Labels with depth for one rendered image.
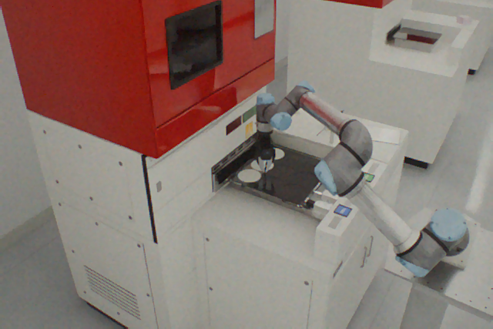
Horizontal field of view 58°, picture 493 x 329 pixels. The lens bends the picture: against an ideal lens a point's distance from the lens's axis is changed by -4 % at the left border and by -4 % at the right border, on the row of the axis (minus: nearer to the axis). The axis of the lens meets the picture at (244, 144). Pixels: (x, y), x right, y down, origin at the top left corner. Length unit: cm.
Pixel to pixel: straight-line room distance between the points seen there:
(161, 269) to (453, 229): 111
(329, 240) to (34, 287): 190
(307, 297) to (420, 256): 47
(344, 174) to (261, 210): 56
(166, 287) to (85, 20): 111
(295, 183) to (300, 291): 46
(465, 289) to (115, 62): 142
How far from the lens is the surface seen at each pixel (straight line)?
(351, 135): 156
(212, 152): 195
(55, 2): 168
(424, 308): 206
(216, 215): 196
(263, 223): 192
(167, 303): 211
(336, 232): 169
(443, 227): 167
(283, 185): 200
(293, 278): 183
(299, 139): 223
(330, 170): 153
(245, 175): 206
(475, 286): 185
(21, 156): 318
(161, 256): 190
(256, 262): 188
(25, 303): 296
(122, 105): 159
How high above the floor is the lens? 206
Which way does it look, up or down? 31 degrees down
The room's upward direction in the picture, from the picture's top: straight up
